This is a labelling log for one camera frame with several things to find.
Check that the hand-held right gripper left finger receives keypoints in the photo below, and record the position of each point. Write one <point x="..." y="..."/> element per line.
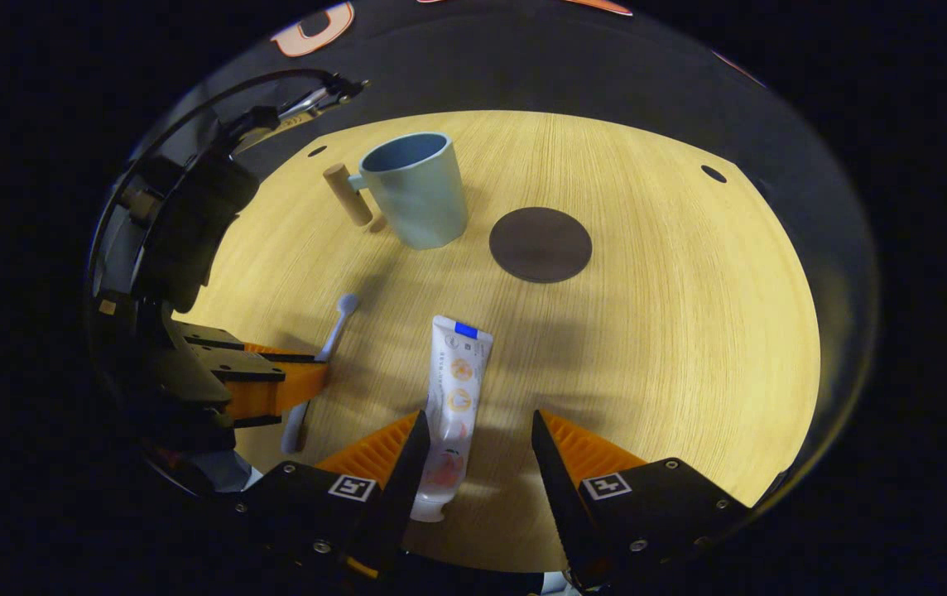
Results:
<point x="403" y="480"/>

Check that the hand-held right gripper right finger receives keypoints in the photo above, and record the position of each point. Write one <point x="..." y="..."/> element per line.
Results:
<point x="556" y="488"/>

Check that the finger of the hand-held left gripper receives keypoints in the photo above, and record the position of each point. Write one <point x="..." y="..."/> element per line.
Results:
<point x="209" y="335"/>
<point x="242" y="377"/>

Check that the white toothpaste tube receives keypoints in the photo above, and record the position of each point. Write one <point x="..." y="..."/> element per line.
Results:
<point x="457" y="389"/>

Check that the white toothbrush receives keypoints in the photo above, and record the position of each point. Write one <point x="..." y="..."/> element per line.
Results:
<point x="339" y="327"/>

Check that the brown round coaster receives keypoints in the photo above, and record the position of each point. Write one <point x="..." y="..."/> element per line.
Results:
<point x="540" y="244"/>

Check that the wooden desktop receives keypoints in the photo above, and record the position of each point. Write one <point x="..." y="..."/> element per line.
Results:
<point x="647" y="356"/>

